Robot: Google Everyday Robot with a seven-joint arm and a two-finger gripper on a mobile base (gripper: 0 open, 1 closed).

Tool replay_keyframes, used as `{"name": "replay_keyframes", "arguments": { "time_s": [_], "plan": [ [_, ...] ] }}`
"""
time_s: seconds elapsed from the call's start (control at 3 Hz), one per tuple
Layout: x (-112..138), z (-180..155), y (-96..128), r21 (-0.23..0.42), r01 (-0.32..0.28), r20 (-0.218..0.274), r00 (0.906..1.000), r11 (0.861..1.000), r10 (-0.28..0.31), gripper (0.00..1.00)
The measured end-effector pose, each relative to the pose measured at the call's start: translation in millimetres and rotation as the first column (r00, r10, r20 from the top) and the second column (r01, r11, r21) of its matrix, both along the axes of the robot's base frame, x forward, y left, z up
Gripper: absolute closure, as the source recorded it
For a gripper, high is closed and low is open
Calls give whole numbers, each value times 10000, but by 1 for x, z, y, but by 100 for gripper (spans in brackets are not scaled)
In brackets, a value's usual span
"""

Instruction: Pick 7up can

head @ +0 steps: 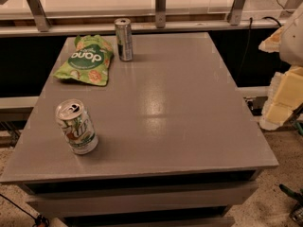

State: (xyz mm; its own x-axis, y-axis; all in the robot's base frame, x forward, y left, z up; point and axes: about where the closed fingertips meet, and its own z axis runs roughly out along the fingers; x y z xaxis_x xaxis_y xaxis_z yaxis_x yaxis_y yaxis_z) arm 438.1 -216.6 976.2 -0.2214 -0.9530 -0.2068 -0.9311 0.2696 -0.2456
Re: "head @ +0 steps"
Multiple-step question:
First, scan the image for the metal bracket middle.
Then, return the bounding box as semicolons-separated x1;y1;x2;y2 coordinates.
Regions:
155;0;166;28

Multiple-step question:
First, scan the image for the metal bracket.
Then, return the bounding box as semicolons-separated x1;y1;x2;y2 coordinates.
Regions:
27;0;50;32
155;0;166;28
227;0;246;26

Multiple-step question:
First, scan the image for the grey drawer cabinet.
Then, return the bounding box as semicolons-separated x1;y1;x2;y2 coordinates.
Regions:
1;33;277;227

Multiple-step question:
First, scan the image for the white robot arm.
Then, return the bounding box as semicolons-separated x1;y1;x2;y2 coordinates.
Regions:
279;3;303;66

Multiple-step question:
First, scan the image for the slim silver green can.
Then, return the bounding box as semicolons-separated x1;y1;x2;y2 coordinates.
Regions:
115;18;133;61

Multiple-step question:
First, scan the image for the black cable on floor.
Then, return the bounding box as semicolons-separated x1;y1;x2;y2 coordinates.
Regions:
0;192;51;227

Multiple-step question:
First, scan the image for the white 7up can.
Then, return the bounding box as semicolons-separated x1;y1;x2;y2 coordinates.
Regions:
55;99;98;155

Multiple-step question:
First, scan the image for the green snack bag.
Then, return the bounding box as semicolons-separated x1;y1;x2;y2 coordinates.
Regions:
53;35;114;86

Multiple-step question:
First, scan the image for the green tool on floor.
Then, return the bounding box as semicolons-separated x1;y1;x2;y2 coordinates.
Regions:
279;184;303;205

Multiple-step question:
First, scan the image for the metal bracket right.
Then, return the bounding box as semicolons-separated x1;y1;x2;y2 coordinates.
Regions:
227;0;246;26

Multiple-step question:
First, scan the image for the black cable at back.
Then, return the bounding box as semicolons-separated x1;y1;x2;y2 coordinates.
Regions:
235;15;283;80

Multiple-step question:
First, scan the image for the metal bracket left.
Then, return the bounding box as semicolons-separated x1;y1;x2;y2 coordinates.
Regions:
27;0;50;32

